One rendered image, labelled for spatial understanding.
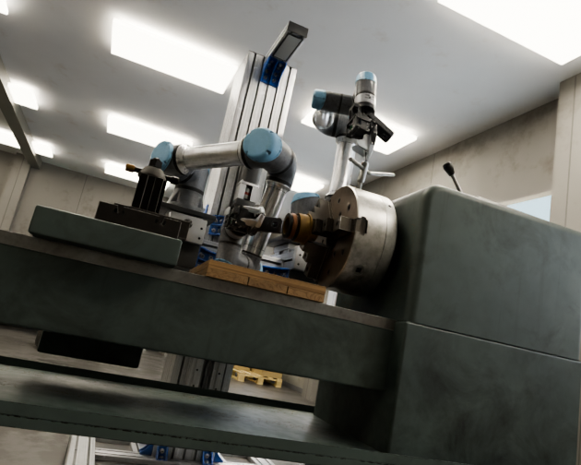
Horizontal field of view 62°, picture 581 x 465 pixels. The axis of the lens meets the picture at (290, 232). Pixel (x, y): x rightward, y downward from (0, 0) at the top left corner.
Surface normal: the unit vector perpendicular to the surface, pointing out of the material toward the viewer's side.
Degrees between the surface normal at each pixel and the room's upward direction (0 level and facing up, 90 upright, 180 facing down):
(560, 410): 90
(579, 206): 90
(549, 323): 90
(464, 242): 90
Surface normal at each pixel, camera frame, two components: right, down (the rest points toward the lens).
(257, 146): -0.32, -0.28
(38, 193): 0.36, -0.14
